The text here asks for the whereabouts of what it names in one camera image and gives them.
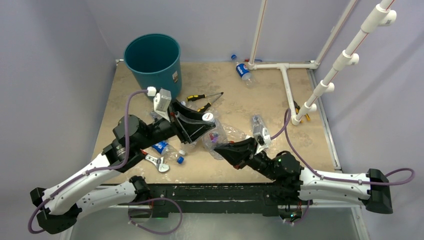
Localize near Pepsi bottle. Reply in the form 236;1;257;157
151;141;184;162

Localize purple label clear bottle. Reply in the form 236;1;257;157
201;112;228;160

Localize yellow tool by pipe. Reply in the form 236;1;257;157
293;100;312;123

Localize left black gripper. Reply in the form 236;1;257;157
137;99;216;150

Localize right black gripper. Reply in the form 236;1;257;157
215;137;278;181

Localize long clear bottle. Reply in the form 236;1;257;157
222;123;250;143

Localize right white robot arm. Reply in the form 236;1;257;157
213;137;393;214

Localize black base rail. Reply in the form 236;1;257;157
133;182;307;218

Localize white PVC pipe frame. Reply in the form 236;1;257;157
247;0;397;126

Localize far Pepsi bottle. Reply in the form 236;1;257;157
230;54;257;88

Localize yellow black pliers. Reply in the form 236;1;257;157
186;92;224;114

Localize silver adjustable wrench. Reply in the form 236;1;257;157
141;150;170;173

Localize teal plastic bin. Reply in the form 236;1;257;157
123;33;183;99

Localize pepsi bottle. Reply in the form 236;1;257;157
151;141;184;162
230;54;257;88

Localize loose blue bottle cap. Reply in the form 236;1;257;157
176;156;184;164

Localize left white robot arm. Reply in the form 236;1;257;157
30;100;216;234

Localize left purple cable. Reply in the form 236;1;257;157
27;88;184;236

